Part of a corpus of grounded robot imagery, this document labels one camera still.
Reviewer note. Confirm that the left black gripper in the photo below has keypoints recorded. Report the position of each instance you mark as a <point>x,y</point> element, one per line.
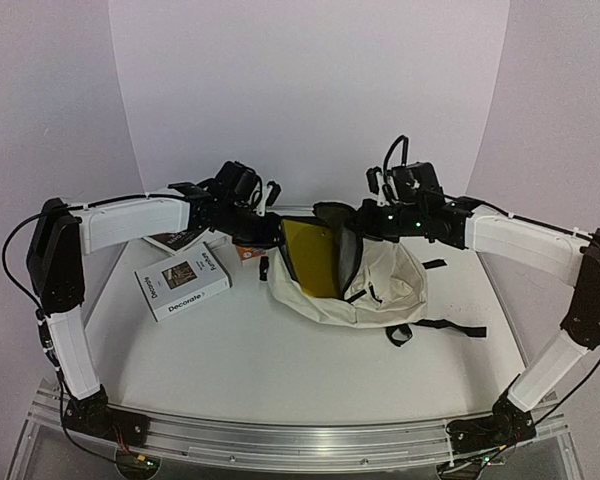
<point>269,234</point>

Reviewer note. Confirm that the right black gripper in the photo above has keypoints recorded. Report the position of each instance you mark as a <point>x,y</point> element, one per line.
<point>368,226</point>

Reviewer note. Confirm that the black Three Days book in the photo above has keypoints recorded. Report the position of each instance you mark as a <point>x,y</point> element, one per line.
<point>175,243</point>

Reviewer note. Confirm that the beige canvas backpack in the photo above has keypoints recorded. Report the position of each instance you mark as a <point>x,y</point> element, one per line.
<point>382,284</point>

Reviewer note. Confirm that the white Decorate furniture book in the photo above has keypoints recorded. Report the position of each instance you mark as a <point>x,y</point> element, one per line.
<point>180,282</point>

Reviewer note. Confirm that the yellow plastic folder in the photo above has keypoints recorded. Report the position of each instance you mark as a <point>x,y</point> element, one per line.
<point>311,251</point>

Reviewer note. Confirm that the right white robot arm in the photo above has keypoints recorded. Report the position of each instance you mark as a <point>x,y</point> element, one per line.
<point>565,261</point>

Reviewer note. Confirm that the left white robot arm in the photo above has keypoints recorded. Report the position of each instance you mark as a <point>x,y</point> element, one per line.
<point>65,234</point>

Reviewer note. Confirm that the orange comic book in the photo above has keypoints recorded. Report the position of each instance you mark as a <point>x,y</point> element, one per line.
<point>250,255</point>

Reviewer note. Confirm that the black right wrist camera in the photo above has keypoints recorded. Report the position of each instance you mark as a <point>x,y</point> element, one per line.
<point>397,182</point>

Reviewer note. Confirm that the aluminium table edge rail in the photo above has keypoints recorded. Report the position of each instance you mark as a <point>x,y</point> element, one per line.
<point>295,209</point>

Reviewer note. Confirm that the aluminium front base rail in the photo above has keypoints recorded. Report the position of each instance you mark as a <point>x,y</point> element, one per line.
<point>162,446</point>

